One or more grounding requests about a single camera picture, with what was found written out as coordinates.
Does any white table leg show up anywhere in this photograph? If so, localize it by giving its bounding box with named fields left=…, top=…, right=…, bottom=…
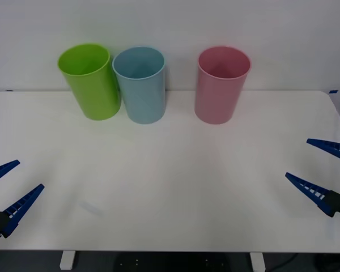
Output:
left=249, top=252, right=265, bottom=272
left=59, top=250, right=76, bottom=270

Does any green plastic bin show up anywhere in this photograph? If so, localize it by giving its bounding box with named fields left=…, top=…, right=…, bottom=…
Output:
left=57, top=42, right=122, bottom=121

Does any pink plastic bin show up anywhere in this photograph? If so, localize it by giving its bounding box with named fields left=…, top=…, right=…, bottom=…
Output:
left=194, top=46, right=252, bottom=125

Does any pale blue plastic bin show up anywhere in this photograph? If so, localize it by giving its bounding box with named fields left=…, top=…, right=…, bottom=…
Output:
left=112, top=46, right=167, bottom=125

